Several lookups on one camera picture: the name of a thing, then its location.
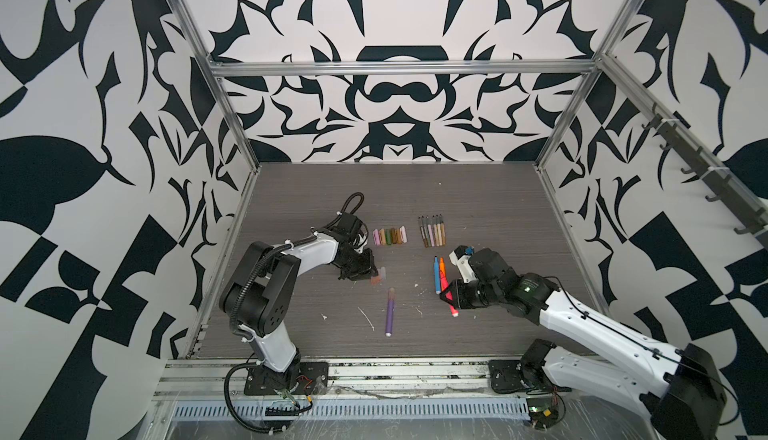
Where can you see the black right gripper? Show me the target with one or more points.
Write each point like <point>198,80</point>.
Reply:
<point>458,294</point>

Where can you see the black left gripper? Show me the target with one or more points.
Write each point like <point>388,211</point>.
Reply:
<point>367,271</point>

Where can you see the pink red marker pen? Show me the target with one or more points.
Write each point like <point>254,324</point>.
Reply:
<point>446,295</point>

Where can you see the orange marker pen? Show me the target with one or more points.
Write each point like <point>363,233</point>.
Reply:
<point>442,272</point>

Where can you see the blue marker pen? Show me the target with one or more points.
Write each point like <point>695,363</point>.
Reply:
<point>436,275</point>

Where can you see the dark brown marker pen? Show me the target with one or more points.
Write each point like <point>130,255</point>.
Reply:
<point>422,231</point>

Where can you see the green marker pen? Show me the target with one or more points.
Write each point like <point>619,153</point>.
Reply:
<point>425,231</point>

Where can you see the tan marker pen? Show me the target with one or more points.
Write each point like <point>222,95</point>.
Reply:
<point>439,230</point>

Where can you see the brown capped pink marker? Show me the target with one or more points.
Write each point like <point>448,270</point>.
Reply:
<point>430,231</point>

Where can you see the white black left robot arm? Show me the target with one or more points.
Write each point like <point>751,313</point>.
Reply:
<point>257,296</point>

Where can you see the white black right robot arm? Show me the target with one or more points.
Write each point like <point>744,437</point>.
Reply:
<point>678,391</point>

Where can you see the purple marker pen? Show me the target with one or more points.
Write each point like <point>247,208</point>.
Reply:
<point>391,301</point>

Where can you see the small circuit board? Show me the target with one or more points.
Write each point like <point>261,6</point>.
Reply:
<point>544,416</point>

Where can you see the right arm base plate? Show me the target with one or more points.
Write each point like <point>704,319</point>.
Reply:
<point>521,376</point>

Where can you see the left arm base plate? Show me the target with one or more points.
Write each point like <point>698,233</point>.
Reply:
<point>301,378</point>

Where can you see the white slotted cable duct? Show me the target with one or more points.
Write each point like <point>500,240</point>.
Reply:
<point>326,409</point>

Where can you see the black wall hook rack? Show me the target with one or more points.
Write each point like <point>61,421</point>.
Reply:
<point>701,164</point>

